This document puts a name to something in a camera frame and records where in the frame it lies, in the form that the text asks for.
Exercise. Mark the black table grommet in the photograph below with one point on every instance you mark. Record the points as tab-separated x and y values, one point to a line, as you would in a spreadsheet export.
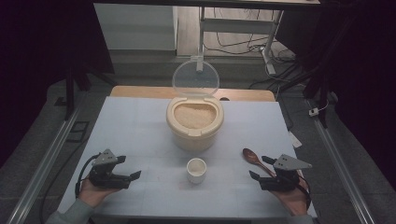
224	99

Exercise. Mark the person's left hand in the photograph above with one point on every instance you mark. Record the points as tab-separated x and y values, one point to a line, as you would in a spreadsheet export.
91	194

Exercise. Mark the dark curtain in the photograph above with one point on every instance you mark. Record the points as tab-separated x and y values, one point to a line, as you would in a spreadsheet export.
31	46
367	62

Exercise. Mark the aluminium rail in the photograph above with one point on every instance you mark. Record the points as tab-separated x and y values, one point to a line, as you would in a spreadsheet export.
339	168
46	161

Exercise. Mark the clear round container lid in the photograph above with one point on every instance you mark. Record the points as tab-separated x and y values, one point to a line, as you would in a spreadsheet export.
186	84

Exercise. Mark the black metal stand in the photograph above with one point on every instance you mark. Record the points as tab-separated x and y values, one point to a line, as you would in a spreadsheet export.
323	102
69	93

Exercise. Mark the brown wooden spoon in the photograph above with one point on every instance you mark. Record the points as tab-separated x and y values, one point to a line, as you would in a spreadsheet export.
250	155

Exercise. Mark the white paper tag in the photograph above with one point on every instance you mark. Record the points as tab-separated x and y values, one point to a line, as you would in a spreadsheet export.
295	141

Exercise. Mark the white cup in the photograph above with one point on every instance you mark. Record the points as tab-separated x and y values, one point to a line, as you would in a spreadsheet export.
196	179

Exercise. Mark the white standing desk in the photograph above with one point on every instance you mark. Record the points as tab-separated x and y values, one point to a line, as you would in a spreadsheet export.
236	25

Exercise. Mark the small white adapter box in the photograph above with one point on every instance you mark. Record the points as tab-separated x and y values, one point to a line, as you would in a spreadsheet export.
313	112

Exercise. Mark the white table mat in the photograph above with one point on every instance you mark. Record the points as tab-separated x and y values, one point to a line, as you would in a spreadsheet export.
140	130

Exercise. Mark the uncooked rice heap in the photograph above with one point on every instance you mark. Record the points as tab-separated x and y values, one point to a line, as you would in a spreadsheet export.
194	116

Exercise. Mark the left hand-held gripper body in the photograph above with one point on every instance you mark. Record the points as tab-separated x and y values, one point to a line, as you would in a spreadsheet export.
106	179

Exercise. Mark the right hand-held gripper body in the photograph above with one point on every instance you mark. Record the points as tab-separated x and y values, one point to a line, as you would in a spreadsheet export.
283	182

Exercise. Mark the wooden table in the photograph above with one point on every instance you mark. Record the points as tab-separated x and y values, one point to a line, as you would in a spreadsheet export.
140	92

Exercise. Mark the person's right hand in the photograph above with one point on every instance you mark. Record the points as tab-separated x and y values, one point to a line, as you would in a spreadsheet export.
295	200

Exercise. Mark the cream rice container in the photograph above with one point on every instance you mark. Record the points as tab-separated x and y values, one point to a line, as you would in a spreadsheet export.
193	141

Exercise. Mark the white cabinet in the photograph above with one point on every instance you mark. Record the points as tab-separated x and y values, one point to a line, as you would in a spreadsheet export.
134	28

